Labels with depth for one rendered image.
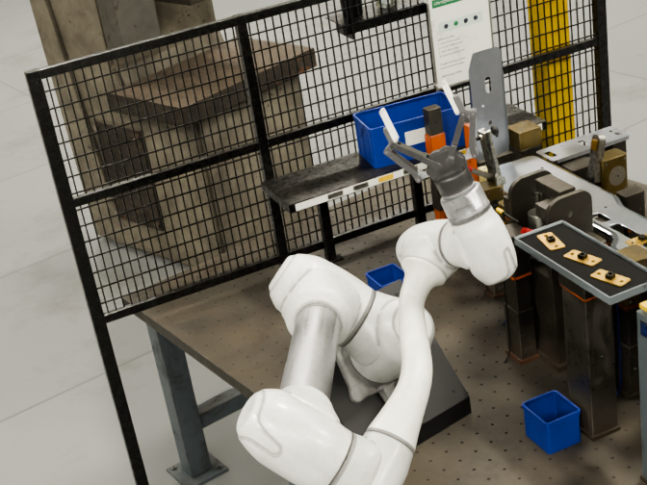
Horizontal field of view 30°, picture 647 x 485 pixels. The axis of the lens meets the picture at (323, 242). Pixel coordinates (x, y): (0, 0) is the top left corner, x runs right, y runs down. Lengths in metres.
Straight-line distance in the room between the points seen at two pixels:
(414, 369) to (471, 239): 0.29
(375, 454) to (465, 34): 1.97
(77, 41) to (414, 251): 3.24
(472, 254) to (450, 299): 1.14
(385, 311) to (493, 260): 0.38
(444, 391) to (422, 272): 0.57
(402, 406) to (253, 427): 0.29
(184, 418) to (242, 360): 0.68
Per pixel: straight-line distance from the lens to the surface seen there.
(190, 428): 4.12
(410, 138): 3.68
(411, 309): 2.47
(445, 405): 3.02
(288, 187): 3.65
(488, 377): 3.22
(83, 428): 4.65
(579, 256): 2.77
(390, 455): 2.25
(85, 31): 5.46
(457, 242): 2.46
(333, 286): 2.68
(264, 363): 3.42
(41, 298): 5.67
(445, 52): 3.89
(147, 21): 4.96
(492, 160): 3.39
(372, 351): 2.76
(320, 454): 2.19
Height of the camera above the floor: 2.48
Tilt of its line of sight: 26 degrees down
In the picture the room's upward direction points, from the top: 9 degrees counter-clockwise
